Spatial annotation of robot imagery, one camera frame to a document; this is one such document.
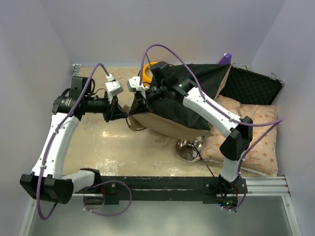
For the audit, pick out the purple plastic piece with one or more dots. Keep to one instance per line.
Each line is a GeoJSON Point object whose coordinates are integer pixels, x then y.
{"type": "Point", "coordinates": [226, 59]}

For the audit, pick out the yellow double bowl holder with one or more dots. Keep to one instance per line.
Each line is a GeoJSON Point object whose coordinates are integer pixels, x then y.
{"type": "Point", "coordinates": [147, 75]}

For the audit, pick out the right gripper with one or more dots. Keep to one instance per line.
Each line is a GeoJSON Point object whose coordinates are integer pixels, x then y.
{"type": "Point", "coordinates": [140, 104]}

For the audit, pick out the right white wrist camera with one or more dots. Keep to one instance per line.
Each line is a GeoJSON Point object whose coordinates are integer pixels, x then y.
{"type": "Point", "coordinates": [134, 85]}

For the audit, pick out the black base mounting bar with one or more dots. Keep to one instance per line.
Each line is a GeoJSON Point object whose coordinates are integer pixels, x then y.
{"type": "Point", "coordinates": [175, 189]}

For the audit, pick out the aluminium rail frame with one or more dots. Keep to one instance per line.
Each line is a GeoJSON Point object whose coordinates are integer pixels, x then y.
{"type": "Point", "coordinates": [264, 211]}

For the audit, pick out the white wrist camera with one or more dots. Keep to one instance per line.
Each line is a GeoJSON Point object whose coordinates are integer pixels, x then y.
{"type": "Point", "coordinates": [134, 85]}
{"type": "Point", "coordinates": [113, 87]}

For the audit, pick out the steel bowl front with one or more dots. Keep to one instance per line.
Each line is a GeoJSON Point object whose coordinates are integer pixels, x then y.
{"type": "Point", "coordinates": [188, 151]}

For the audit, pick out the beige pet tent fabric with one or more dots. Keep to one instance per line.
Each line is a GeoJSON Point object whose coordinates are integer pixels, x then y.
{"type": "Point", "coordinates": [172, 119]}

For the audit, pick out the black foam-lined case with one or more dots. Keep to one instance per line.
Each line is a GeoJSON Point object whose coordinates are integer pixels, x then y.
{"type": "Point", "coordinates": [248, 87]}

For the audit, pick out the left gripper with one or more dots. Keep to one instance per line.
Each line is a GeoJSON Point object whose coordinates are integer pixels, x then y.
{"type": "Point", "coordinates": [114, 111]}

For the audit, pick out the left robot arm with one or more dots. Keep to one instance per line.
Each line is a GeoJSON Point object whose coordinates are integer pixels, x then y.
{"type": "Point", "coordinates": [46, 180]}

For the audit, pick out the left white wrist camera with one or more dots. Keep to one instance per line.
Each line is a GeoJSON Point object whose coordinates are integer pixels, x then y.
{"type": "Point", "coordinates": [113, 87]}

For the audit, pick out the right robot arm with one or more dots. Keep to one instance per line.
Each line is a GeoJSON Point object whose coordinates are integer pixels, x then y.
{"type": "Point", "coordinates": [237, 131]}

